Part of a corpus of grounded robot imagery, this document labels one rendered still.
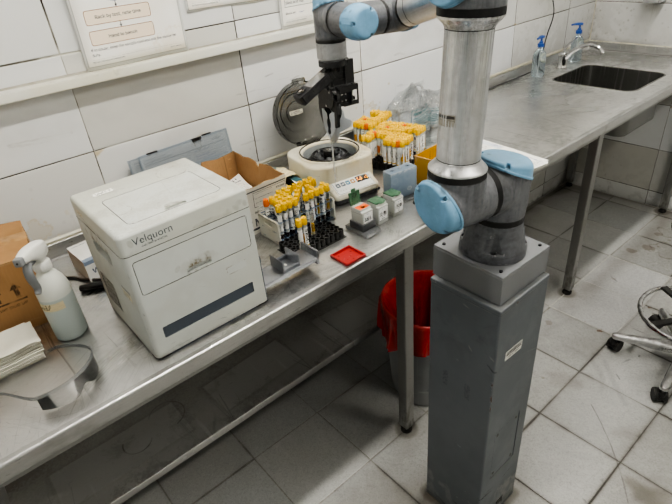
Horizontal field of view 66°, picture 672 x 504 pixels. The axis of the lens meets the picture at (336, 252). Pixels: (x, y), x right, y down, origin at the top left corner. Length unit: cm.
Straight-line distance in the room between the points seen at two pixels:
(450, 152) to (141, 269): 62
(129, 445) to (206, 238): 97
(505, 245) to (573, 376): 125
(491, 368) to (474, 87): 66
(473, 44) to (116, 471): 153
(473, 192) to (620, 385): 149
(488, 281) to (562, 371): 122
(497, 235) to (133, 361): 82
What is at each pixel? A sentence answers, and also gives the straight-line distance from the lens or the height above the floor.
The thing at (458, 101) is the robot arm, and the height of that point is 133.
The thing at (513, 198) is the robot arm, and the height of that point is 111.
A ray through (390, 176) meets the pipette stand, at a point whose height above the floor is 97.
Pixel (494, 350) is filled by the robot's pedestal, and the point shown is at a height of 76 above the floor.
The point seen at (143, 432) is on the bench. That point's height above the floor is 27.
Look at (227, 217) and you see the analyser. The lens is 109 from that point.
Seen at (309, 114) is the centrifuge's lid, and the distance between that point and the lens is 190.
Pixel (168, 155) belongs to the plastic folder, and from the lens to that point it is 169.
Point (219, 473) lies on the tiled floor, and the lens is 205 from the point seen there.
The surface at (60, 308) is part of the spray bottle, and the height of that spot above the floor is 97.
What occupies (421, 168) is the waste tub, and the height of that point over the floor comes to 94.
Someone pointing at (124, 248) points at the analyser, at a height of 115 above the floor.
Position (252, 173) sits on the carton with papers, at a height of 97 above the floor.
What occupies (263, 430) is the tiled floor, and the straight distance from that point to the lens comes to 212.
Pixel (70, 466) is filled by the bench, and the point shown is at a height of 27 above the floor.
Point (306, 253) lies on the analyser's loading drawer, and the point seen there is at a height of 92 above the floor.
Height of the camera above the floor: 161
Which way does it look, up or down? 32 degrees down
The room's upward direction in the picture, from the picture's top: 5 degrees counter-clockwise
